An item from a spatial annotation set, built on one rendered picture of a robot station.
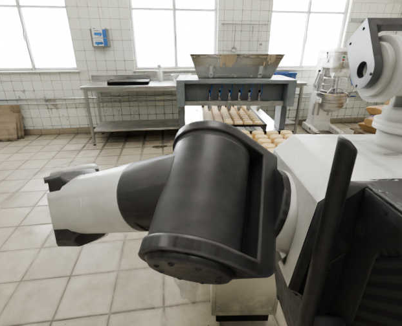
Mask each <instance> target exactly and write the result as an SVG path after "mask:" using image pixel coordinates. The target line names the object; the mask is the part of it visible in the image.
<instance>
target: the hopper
mask: <svg viewBox="0 0 402 326"><path fill-rule="evenodd" d="M284 56H285V54H190V57H191V59H192V63H193V65H194V68H195V71H196V74H197V77H198V78H272V77H273V75H274V73H275V71H276V70H277V68H278V66H279V64H280V63H281V61H282V60H283V58H284Z"/></svg>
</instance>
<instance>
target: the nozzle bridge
mask: <svg viewBox="0 0 402 326"><path fill-rule="evenodd" d="M232 83H233V86H232ZM252 83H253V89H252ZM221 84H223V87H222V91H221V101H218V93H219V90H221ZM242 84H243V89H242V93H241V101H238V93H239V90H241V87H242ZM262 84H263V91H262ZM296 84H297V80H296V79H292V78H288V77H285V76H281V75H273V77H272V78H198V77H197V75H180V76H179V77H178V79H176V92H177V107H178V110H179V129H180V128H182V127H183V126H184V125H186V118H185V106H276V111H275V118H274V126H275V127H276V128H277V129H278V130H284V127H285V119H286V114H287V107H293V106H294V100H295V93H296ZM211 85H212V92H211V93H212V100H211V101H208V93H209V90H211ZM231 87H232V94H231V101H228V93H229V90H231ZM249 89H250V90H251V89H252V94H251V100H250V101H248V100H247V97H248V92H249ZM259 89H260V90H261V91H262V95H261V99H260V101H258V100H257V97H258V90H259Z"/></svg>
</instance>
